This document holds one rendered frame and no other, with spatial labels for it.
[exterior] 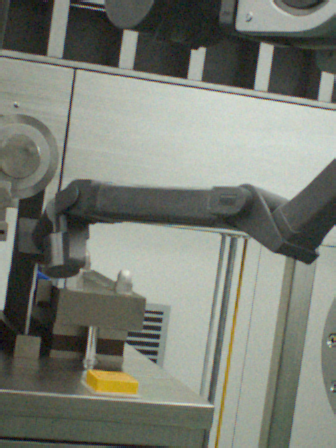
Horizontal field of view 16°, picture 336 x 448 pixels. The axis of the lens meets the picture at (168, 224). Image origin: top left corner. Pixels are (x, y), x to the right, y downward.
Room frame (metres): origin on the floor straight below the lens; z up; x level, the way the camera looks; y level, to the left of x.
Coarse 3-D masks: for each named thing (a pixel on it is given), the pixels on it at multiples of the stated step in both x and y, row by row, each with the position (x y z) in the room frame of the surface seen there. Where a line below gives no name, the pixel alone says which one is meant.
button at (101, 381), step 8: (88, 376) 1.89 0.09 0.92; (96, 376) 1.86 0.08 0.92; (104, 376) 1.87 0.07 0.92; (112, 376) 1.88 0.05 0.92; (120, 376) 1.89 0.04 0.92; (128, 376) 1.89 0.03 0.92; (88, 384) 1.89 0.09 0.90; (96, 384) 1.84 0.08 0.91; (104, 384) 1.85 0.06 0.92; (112, 384) 1.85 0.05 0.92; (120, 384) 1.85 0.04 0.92; (128, 384) 1.86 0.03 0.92; (136, 384) 1.86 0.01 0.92; (112, 392) 1.85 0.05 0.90; (120, 392) 1.85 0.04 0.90; (128, 392) 1.86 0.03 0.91; (136, 392) 1.86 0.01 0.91
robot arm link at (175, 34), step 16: (176, 0) 1.05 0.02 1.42; (192, 0) 1.07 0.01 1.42; (176, 16) 1.06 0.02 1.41; (192, 16) 1.07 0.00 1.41; (208, 16) 1.08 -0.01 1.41; (144, 32) 1.07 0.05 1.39; (160, 32) 1.06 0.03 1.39; (176, 32) 1.08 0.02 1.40; (192, 32) 1.09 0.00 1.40; (192, 48) 1.10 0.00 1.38
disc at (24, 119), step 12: (0, 120) 2.04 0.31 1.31; (12, 120) 2.05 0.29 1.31; (24, 120) 2.05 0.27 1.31; (36, 120) 2.06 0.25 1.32; (48, 132) 2.07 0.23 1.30; (48, 144) 2.07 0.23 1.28; (48, 168) 2.07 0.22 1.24; (48, 180) 2.07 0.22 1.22; (12, 192) 2.05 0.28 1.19; (24, 192) 2.06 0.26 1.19; (36, 192) 2.07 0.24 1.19
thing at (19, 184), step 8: (0, 128) 2.04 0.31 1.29; (8, 128) 2.04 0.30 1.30; (16, 128) 2.05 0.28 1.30; (24, 128) 2.05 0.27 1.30; (32, 128) 2.06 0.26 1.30; (0, 136) 2.04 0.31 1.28; (32, 136) 2.06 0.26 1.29; (40, 136) 2.06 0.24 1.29; (40, 144) 2.06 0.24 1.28; (40, 152) 2.06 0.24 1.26; (48, 152) 2.07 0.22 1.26; (40, 160) 2.06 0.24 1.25; (48, 160) 2.07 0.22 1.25; (40, 168) 2.06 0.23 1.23; (0, 176) 2.04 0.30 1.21; (32, 176) 2.06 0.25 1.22; (40, 176) 2.07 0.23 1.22; (16, 184) 2.05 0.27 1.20; (24, 184) 2.06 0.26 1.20; (32, 184) 2.06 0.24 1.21
